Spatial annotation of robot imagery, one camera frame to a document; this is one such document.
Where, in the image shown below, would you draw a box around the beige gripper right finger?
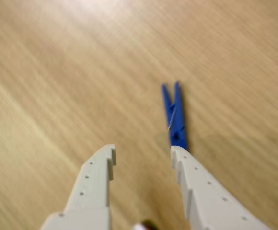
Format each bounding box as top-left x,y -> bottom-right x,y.
170,145 -> 273,230

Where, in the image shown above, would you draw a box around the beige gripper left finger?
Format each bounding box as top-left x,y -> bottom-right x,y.
40,143 -> 117,230

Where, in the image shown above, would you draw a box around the blue clothes peg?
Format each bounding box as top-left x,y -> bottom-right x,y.
161,80 -> 189,152

